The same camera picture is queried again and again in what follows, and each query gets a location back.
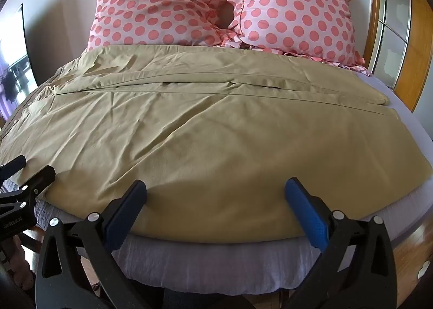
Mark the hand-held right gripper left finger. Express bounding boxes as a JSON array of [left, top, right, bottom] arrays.
[[35, 179, 159, 309]]

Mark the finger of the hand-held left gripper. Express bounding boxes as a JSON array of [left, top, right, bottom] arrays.
[[0, 155, 27, 178], [0, 165, 57, 202]]

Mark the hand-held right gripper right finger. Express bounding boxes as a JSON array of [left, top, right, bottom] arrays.
[[284, 177, 397, 309]]

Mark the olive tan bed sheet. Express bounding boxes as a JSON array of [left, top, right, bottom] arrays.
[[0, 44, 433, 245]]

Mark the person's bare foot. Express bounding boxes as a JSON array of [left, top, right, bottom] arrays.
[[9, 245, 36, 293]]

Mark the bed with lavender sheet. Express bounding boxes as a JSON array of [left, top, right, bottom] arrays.
[[0, 59, 433, 298]]

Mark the pink polka dot pillow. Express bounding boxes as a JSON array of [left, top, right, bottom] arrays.
[[216, 0, 368, 74], [87, 0, 235, 52]]

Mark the wooden wardrobe with glass panels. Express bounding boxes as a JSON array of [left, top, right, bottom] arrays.
[[363, 0, 433, 120]]

